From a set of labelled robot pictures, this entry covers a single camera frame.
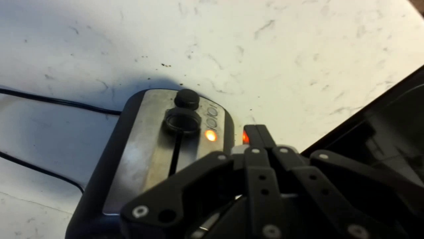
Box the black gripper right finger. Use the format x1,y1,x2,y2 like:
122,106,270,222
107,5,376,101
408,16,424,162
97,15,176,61
243,125,424,239

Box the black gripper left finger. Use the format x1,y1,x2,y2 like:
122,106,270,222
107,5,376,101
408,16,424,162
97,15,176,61
121,151,248,239

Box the black and steel toaster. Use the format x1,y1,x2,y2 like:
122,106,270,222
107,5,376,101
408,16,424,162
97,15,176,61
65,89,235,239

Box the stainless steel black oven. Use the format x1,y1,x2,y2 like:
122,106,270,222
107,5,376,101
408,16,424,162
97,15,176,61
303,66,424,186

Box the black toaster power cord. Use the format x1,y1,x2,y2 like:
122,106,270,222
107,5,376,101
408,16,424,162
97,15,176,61
0,86,123,194

